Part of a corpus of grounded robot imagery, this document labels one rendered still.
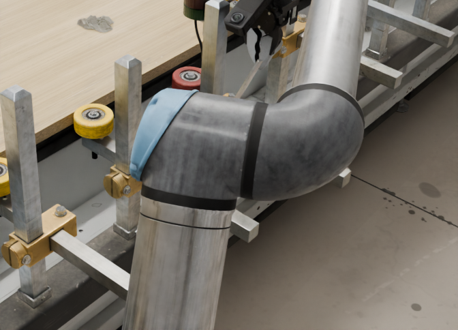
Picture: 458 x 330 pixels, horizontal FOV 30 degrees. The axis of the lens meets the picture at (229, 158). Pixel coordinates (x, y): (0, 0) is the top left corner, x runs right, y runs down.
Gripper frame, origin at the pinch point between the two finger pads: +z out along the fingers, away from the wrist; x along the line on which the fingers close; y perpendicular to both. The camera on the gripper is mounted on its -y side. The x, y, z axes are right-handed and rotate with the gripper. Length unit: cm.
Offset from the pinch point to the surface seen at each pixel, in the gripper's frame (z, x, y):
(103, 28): 9.9, 45.0, 0.9
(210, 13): -10.8, 8.2, -6.2
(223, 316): 101, 15, 18
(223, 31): -6.8, 6.1, -4.3
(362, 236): 100, 2, 77
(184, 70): 9.9, 19.3, 0.2
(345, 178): 15.2, -24.5, -1.1
